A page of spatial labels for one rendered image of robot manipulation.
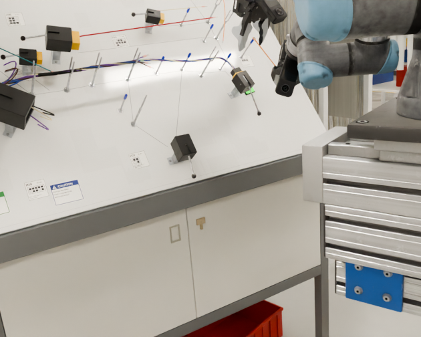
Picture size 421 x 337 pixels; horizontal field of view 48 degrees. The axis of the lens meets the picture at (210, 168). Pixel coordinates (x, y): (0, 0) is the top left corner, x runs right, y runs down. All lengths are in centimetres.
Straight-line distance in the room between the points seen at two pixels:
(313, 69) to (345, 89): 151
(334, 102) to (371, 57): 155
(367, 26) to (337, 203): 26
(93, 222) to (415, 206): 83
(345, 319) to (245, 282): 76
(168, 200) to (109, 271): 26
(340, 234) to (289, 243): 99
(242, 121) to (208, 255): 45
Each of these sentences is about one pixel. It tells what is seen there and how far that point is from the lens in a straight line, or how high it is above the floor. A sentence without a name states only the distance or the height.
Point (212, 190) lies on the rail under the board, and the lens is 140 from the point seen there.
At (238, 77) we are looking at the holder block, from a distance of 153.
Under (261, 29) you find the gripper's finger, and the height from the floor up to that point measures 128.
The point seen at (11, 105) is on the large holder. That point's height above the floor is 116.
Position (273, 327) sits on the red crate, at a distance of 209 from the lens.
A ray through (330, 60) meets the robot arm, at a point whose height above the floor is 120.
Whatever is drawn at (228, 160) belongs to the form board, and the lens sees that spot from 145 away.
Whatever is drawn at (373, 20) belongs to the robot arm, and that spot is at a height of 129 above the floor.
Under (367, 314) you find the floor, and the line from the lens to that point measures 234.
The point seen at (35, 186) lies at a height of 95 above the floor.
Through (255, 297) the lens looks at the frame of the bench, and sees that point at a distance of 171.
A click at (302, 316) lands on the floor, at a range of 230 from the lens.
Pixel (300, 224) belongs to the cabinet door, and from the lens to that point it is 173.
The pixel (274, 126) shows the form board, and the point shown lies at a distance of 161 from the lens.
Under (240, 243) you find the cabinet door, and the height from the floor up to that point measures 61.
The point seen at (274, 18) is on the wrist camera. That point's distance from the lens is 137.
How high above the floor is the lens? 129
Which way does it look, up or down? 17 degrees down
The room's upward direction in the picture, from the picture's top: 5 degrees counter-clockwise
